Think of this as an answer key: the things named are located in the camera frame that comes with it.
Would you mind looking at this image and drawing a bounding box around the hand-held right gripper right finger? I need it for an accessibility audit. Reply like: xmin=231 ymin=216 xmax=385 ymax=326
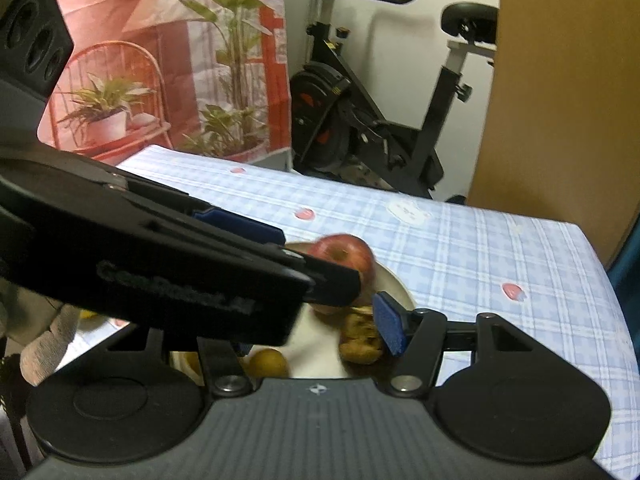
xmin=373 ymin=290 xmax=546 ymax=396

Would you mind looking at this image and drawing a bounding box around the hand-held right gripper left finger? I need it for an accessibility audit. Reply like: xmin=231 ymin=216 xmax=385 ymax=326
xmin=100 ymin=326 xmax=254 ymax=397

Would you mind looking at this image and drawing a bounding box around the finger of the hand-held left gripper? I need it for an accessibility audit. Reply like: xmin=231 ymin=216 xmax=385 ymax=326
xmin=287 ymin=251 xmax=362 ymax=307
xmin=191 ymin=205 xmax=287 ymax=246

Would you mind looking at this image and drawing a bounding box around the red apple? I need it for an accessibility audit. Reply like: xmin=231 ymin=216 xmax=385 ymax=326
xmin=306 ymin=233 xmax=377 ymax=317

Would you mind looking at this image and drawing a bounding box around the brown fruit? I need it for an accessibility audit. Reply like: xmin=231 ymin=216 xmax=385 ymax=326
xmin=339 ymin=306 xmax=387 ymax=365

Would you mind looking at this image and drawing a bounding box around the small yellow round fruit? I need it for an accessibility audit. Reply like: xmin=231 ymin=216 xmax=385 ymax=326
xmin=247 ymin=347 xmax=290 ymax=379

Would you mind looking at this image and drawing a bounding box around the cream round plate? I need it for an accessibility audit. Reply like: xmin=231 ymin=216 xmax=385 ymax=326
xmin=240 ymin=242 xmax=417 ymax=380

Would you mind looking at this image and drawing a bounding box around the person's left hand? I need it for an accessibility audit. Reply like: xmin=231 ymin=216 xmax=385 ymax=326
xmin=0 ymin=279 xmax=82 ymax=387

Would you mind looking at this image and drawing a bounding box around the blue plaid tablecloth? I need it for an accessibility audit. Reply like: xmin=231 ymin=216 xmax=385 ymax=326
xmin=55 ymin=145 xmax=636 ymax=476

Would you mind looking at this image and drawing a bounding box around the black exercise bike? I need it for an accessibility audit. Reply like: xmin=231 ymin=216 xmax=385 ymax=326
xmin=284 ymin=0 xmax=501 ymax=202

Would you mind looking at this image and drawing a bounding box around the printed backdrop cloth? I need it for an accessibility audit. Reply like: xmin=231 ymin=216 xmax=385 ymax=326
xmin=37 ymin=0 xmax=293 ymax=168

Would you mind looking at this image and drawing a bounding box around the dark teal object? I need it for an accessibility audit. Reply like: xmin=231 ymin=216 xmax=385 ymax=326
xmin=605 ymin=220 xmax=640 ymax=322

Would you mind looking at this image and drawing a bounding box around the orange wooden door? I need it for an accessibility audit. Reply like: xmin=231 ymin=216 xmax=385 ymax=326
xmin=467 ymin=0 xmax=640 ymax=267

